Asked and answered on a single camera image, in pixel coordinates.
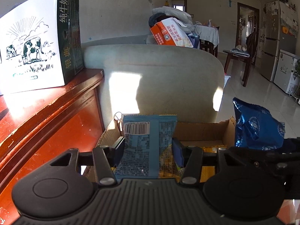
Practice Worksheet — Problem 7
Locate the light blue snack packet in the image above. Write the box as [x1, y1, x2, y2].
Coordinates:
[114, 114, 178, 179]

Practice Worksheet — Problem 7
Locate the blue sea salt snack bag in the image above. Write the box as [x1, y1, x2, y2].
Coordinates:
[233, 97, 285, 151]

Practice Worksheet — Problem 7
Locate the yellow barcode snack packet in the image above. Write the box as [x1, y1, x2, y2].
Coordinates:
[159, 144, 227, 182]

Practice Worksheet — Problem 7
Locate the open cardboard milk box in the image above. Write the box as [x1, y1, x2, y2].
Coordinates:
[85, 112, 238, 183]

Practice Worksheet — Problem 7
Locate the grey sofa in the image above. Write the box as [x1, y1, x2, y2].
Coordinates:
[81, 38, 224, 125]

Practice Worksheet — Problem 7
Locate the white plastic basket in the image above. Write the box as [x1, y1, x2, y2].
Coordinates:
[224, 74, 231, 87]

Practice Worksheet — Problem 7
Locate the white chest freezer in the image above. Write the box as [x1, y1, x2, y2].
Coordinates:
[274, 50, 299, 95]

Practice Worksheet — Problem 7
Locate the wooden chair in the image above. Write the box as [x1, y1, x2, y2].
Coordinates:
[223, 31, 257, 87]

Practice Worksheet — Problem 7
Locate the table with white cloth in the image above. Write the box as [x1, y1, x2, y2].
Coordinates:
[194, 19, 220, 57]

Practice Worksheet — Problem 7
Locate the white cow milk carton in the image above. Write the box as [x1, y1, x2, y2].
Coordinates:
[1, 0, 84, 95]

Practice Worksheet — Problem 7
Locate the orange white bag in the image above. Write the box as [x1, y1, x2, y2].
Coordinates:
[150, 18, 193, 48]

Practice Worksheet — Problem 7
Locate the pile of clothes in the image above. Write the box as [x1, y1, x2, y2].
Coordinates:
[148, 6, 195, 34]

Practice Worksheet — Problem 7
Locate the silver refrigerator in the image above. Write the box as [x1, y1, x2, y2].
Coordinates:
[260, 0, 299, 82]

